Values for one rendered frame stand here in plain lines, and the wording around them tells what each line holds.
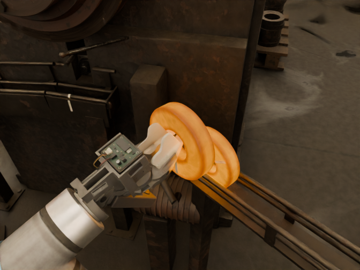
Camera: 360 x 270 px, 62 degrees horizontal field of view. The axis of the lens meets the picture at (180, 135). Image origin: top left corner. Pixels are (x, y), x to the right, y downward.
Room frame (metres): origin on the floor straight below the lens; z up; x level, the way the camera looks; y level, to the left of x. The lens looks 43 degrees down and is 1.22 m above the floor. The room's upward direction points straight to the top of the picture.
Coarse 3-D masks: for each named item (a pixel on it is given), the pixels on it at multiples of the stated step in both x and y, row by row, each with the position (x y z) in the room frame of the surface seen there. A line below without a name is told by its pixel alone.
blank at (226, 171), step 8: (208, 128) 0.50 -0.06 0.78; (216, 136) 0.47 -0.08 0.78; (216, 144) 0.45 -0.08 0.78; (224, 144) 0.45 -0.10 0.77; (216, 152) 0.45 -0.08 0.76; (224, 152) 0.44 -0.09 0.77; (232, 152) 0.44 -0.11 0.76; (216, 160) 0.44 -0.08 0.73; (224, 160) 0.43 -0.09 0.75; (232, 160) 0.43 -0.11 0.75; (216, 168) 0.44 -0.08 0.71; (224, 168) 0.42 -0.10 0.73; (232, 168) 0.42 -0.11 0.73; (216, 176) 0.44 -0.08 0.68; (224, 176) 0.42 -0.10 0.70; (232, 176) 0.41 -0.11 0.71; (224, 184) 0.42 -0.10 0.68
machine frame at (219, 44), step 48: (144, 0) 0.81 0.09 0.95; (192, 0) 0.78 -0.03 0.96; (240, 0) 0.76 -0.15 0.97; (0, 48) 0.87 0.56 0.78; (48, 48) 0.83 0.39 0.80; (96, 48) 0.79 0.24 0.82; (144, 48) 0.76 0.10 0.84; (192, 48) 0.73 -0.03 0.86; (240, 48) 0.70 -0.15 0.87; (96, 96) 0.80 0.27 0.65; (192, 96) 0.73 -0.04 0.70; (240, 96) 0.83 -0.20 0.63; (48, 144) 0.86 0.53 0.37; (240, 144) 1.15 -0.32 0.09; (48, 192) 0.89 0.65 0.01
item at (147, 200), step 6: (144, 192) 0.34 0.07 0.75; (150, 192) 0.35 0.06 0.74; (114, 198) 0.29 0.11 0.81; (120, 198) 0.29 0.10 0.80; (126, 198) 0.30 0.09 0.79; (132, 198) 0.31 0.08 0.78; (138, 198) 0.32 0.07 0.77; (144, 198) 0.33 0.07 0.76; (150, 198) 0.34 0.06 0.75; (108, 204) 0.29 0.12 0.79; (114, 204) 0.29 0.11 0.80; (120, 204) 0.29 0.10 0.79; (126, 204) 0.30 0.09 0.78; (132, 204) 0.31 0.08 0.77; (138, 204) 0.32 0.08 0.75; (144, 204) 0.32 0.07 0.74; (150, 204) 0.33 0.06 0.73
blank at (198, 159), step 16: (160, 112) 0.43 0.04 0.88; (176, 112) 0.40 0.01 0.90; (192, 112) 0.41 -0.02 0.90; (176, 128) 0.40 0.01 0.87; (192, 128) 0.38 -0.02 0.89; (192, 144) 0.36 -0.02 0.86; (208, 144) 0.37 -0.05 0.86; (192, 160) 0.36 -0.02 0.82; (208, 160) 0.35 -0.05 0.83; (192, 176) 0.36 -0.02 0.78
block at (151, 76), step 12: (144, 72) 0.70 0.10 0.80; (156, 72) 0.70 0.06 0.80; (132, 84) 0.66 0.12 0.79; (144, 84) 0.65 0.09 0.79; (156, 84) 0.65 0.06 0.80; (132, 96) 0.66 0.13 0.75; (144, 96) 0.65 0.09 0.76; (156, 96) 0.65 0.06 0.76; (144, 108) 0.65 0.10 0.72; (156, 108) 0.65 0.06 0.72; (144, 120) 0.65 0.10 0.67; (144, 132) 0.65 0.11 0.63
